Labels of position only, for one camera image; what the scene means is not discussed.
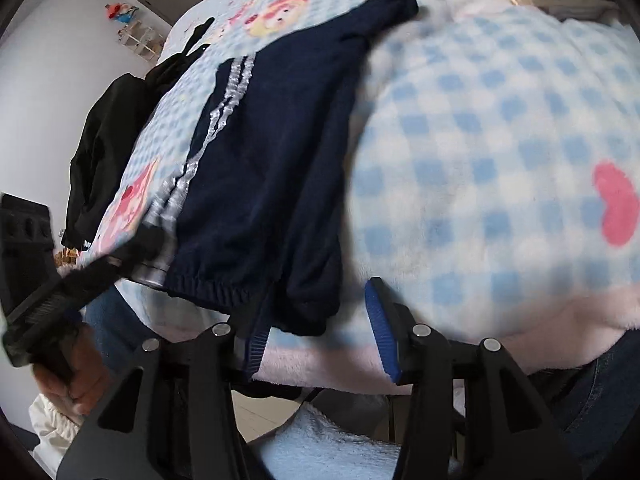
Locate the person's leg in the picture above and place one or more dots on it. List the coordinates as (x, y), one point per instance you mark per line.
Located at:
(117, 330)
(595, 400)

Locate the person's right leg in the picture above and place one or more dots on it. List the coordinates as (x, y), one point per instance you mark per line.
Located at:
(595, 400)

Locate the person's left leg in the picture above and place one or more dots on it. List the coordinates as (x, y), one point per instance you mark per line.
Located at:
(117, 330)

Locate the black tights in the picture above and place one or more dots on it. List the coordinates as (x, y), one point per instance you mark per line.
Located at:
(175, 65)

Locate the white rack shelf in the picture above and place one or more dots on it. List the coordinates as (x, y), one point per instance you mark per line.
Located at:
(142, 40)

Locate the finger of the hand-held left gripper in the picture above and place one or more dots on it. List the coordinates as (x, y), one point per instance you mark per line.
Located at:
(140, 250)

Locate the person's left hand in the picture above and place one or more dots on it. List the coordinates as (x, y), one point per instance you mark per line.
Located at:
(87, 380)

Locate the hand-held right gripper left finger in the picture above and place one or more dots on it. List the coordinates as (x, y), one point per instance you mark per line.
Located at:
(255, 350)

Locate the white fluffy cloth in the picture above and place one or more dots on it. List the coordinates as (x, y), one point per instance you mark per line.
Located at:
(320, 445)

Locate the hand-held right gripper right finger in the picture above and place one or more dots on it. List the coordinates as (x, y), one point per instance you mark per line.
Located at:
(382, 330)

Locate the blue checkered printed blanket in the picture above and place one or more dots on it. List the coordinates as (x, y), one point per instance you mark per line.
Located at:
(475, 160)

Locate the black jacket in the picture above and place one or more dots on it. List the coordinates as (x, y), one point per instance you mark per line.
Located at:
(105, 145)

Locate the colourful wall toy figure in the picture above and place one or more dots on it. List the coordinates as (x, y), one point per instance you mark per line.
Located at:
(120, 12)

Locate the navy striped pants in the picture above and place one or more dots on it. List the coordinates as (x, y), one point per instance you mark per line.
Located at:
(270, 150)

